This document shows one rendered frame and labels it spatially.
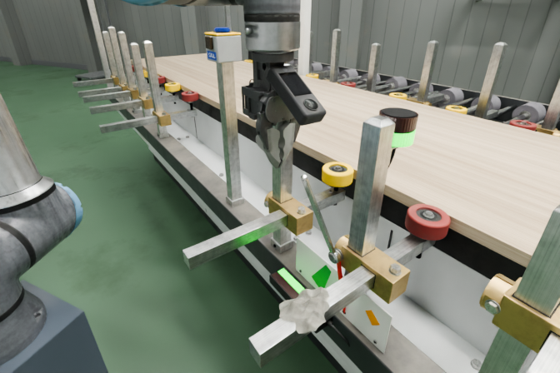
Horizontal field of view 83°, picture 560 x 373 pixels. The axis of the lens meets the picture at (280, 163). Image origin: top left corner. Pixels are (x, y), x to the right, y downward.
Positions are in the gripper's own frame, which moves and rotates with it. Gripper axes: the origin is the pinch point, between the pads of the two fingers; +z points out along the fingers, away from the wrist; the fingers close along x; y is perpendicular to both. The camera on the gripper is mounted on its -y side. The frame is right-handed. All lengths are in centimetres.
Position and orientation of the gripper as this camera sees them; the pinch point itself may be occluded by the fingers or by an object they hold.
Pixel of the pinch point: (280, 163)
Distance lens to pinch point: 59.9
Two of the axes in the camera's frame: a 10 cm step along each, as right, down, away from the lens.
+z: 0.0, 9.0, 4.4
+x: -8.1, 2.6, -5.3
